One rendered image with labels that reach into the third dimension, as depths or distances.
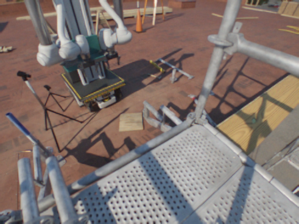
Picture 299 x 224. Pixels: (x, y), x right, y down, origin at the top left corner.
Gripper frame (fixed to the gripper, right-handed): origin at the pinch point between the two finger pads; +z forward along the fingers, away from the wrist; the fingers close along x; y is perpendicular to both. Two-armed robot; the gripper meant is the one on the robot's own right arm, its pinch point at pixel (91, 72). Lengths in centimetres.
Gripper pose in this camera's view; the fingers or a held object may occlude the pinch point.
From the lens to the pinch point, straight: 166.2
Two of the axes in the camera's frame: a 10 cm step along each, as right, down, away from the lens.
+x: -7.5, 4.6, -4.7
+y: -6.6, -5.3, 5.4
